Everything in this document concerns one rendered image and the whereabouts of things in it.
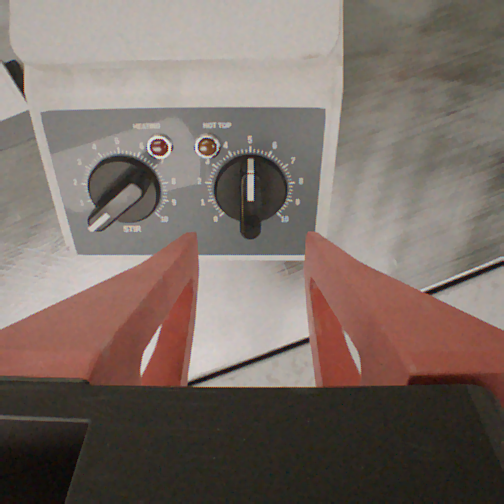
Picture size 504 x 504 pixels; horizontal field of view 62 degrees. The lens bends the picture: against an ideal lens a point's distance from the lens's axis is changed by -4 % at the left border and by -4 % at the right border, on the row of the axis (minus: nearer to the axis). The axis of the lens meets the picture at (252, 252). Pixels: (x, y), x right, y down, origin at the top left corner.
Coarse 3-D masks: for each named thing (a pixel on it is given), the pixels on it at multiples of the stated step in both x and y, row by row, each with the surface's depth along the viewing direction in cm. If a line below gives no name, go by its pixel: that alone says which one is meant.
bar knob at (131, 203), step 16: (112, 160) 18; (128, 160) 18; (96, 176) 18; (112, 176) 18; (128, 176) 18; (144, 176) 18; (96, 192) 19; (112, 192) 18; (128, 192) 17; (144, 192) 17; (96, 208) 18; (112, 208) 18; (128, 208) 18; (144, 208) 19; (96, 224) 18
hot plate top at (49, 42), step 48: (48, 0) 15; (96, 0) 15; (144, 0) 15; (192, 0) 15; (240, 0) 15; (288, 0) 15; (336, 0) 15; (48, 48) 15; (96, 48) 15; (144, 48) 15; (192, 48) 15; (240, 48) 15; (288, 48) 15
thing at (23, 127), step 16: (0, 64) 21; (16, 64) 23; (16, 80) 23; (16, 96) 22; (0, 112) 23; (16, 112) 23; (0, 128) 23; (16, 128) 23; (32, 128) 23; (0, 144) 23; (16, 144) 23
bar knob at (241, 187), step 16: (240, 160) 18; (256, 160) 18; (224, 176) 18; (240, 176) 17; (256, 176) 17; (272, 176) 18; (224, 192) 19; (240, 192) 17; (256, 192) 17; (272, 192) 19; (224, 208) 19; (240, 208) 18; (256, 208) 18; (272, 208) 19; (240, 224) 18; (256, 224) 18
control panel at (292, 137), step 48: (48, 144) 18; (96, 144) 18; (144, 144) 18; (192, 144) 18; (240, 144) 18; (288, 144) 18; (192, 192) 19; (288, 192) 19; (96, 240) 21; (144, 240) 21; (240, 240) 21; (288, 240) 21
